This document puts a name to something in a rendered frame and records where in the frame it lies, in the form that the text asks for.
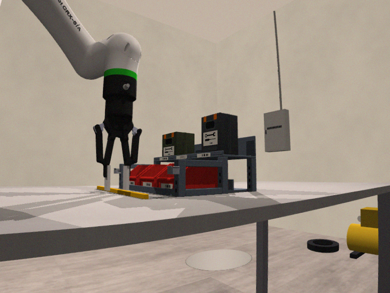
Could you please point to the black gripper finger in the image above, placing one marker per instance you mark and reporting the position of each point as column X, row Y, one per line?
column 108, row 153
column 129, row 159

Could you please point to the dark grey metal rack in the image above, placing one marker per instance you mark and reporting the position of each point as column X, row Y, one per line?
column 246, row 150

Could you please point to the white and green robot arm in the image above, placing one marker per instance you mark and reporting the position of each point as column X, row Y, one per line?
column 116, row 57

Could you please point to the yellow bar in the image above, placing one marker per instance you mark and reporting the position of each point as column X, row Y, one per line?
column 127, row 193

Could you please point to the dark green tool case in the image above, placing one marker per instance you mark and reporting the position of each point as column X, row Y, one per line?
column 177, row 143

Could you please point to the black tool case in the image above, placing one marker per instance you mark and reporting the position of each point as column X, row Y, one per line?
column 220, row 133

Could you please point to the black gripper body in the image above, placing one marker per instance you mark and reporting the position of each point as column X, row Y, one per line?
column 118, row 110

